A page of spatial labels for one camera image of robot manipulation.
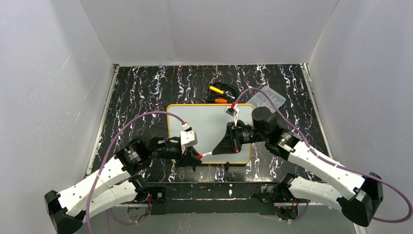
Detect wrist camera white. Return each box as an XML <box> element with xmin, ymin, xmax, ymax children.
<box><xmin>224</xmin><ymin>106</ymin><xmax>239</xmax><ymax>126</ymax></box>
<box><xmin>180</xmin><ymin>130</ymin><xmax>198</xmax><ymax>147</ymax></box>

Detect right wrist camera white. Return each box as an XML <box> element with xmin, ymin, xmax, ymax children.
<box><xmin>224</xmin><ymin>106</ymin><xmax>239</xmax><ymax>126</ymax></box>

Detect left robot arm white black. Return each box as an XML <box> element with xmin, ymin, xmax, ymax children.
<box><xmin>44</xmin><ymin>137</ymin><xmax>203</xmax><ymax>234</ymax></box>

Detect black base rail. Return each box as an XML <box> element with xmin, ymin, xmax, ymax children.
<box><xmin>129</xmin><ymin>182</ymin><xmax>310</xmax><ymax>216</ymax></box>

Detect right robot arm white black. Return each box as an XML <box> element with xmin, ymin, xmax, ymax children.
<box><xmin>212</xmin><ymin>106</ymin><xmax>383</xmax><ymax>227</ymax></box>

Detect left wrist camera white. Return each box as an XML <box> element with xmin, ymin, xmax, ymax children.
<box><xmin>180</xmin><ymin>130</ymin><xmax>198</xmax><ymax>147</ymax></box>

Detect clear plastic screw box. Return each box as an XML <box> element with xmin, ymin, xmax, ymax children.
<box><xmin>247</xmin><ymin>86</ymin><xmax>286</xmax><ymax>113</ymax></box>

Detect white marker pen red ends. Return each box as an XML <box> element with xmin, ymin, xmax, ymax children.
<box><xmin>202</xmin><ymin>152</ymin><xmax>213</xmax><ymax>157</ymax></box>

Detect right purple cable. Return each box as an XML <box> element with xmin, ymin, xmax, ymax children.
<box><xmin>231</xmin><ymin>87</ymin><xmax>413</xmax><ymax>224</ymax></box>

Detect yellow handled tool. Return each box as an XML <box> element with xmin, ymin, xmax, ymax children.
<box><xmin>209</xmin><ymin>86</ymin><xmax>225</xmax><ymax>95</ymax></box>

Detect whiteboard with yellow frame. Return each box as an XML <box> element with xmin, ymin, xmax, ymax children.
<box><xmin>167</xmin><ymin>104</ymin><xmax>252</xmax><ymax>166</ymax></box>

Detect orange handled tool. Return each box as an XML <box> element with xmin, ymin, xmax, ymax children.
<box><xmin>214</xmin><ymin>98</ymin><xmax>231</xmax><ymax>104</ymax></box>

